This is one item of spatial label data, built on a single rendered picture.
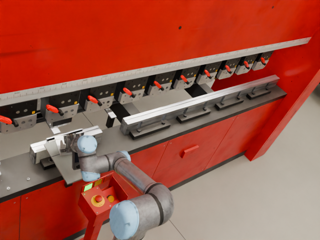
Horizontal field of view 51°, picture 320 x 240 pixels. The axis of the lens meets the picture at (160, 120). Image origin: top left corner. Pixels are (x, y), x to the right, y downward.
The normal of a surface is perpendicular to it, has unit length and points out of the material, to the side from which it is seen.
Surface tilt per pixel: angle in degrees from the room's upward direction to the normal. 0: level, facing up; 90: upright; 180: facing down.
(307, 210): 0
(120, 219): 83
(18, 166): 0
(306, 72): 90
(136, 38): 90
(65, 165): 0
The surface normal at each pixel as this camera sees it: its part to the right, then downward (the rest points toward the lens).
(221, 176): 0.29, -0.71
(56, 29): 0.58, 0.66
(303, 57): -0.76, 0.24
